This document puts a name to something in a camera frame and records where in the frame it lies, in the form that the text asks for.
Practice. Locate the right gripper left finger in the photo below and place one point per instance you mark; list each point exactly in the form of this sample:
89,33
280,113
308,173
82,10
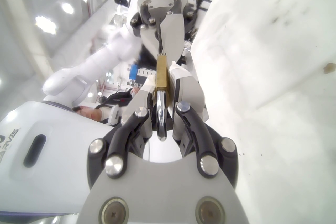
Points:
119,138

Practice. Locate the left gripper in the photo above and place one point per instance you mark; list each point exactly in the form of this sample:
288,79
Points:
162,0

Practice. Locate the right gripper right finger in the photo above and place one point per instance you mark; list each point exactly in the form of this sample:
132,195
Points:
195,128

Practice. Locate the brass padlock with steel shackle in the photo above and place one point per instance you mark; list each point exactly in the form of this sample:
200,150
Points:
162,72

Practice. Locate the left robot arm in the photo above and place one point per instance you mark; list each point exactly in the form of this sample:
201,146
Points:
78,75

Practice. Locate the person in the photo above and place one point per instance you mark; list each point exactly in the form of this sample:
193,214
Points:
86,112

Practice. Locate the robot body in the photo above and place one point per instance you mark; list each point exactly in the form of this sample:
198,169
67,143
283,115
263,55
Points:
52,183

